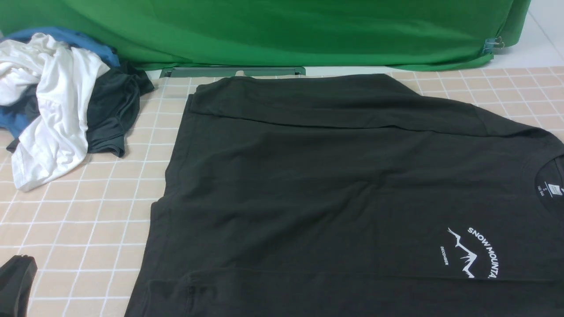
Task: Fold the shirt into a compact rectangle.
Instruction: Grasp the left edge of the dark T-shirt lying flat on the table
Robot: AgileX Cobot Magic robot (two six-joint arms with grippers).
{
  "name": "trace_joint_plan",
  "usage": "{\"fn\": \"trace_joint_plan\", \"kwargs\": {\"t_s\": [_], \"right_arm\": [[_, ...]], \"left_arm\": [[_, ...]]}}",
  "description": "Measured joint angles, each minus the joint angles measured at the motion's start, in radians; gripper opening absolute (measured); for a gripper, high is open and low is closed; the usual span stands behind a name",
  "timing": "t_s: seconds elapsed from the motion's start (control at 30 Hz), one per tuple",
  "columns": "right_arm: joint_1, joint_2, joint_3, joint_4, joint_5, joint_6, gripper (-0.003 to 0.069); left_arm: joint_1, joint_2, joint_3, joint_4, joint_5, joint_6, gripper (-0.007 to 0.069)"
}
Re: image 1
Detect beige checkered tablecloth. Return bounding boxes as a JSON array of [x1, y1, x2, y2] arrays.
[[0, 66, 564, 317]]

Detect binder clip on backdrop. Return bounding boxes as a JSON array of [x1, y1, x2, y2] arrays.
[[482, 36, 505, 55]]

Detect dark gray crumpled garment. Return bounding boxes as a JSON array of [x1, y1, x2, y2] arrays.
[[0, 60, 155, 157]]

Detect dark gray long-sleeved shirt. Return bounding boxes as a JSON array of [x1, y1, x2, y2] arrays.
[[125, 74, 564, 317]]

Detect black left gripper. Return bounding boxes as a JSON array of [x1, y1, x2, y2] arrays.
[[0, 255, 37, 317]]

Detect green backdrop cloth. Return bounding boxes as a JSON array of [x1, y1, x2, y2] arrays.
[[0, 0, 530, 71]]

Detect blue crumpled garment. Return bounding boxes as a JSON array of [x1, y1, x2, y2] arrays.
[[1, 26, 120, 138]]

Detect white crumpled shirt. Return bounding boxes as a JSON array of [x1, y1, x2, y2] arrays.
[[1, 33, 110, 192]]

